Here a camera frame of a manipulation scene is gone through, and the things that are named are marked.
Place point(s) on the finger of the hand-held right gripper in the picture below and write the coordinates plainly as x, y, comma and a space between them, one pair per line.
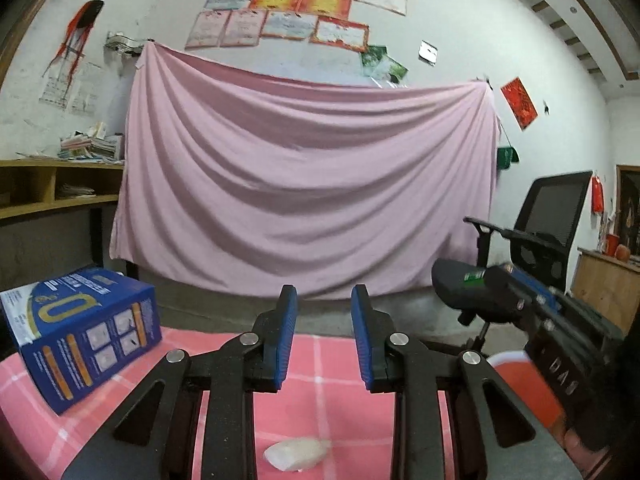
540, 292
515, 300

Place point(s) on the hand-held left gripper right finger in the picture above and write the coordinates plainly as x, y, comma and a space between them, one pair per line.
361, 345

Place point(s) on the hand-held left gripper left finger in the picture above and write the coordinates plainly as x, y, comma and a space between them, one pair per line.
285, 340

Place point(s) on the red bucket with white rim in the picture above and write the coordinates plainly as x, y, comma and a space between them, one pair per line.
530, 390

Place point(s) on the blue cardboard box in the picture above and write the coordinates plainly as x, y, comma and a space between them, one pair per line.
85, 340

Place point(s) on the person's right hand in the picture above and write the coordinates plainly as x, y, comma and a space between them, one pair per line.
582, 450

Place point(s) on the wooden cabinet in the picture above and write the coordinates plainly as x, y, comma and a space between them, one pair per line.
605, 290

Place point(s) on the pink checked tablecloth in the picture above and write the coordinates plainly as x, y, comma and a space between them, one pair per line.
325, 410

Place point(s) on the black office chair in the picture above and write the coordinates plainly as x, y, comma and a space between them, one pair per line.
550, 210

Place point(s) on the red cup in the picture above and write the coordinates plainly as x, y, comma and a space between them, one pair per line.
611, 242

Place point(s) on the red hanging ornament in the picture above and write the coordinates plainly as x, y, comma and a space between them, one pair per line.
598, 195

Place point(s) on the white crumpled object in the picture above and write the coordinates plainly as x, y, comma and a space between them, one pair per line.
295, 454

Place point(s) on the green hanging bag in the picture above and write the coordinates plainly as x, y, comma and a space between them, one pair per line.
507, 157

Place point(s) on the pink hanging sheet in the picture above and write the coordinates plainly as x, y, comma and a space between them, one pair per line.
300, 185

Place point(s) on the stack of papers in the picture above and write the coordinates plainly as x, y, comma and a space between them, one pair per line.
75, 191

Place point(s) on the green landscape photo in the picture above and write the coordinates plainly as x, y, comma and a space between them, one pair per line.
372, 57
392, 71

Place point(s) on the black and white card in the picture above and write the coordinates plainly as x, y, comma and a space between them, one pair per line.
428, 52

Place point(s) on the stack of books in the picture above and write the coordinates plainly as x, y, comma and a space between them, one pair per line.
92, 145

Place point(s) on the wooden shelf desk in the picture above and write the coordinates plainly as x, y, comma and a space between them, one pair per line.
50, 165

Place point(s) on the red tassel ornament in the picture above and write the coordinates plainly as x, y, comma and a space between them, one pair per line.
80, 25

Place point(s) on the red wall poster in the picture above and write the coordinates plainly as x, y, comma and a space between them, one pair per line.
519, 104

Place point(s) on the paper wall calendar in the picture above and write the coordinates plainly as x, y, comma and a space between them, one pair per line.
86, 90
57, 87

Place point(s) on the group of wall certificates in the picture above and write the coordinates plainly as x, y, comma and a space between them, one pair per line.
290, 10

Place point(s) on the metal wall rack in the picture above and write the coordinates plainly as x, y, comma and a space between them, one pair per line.
124, 43

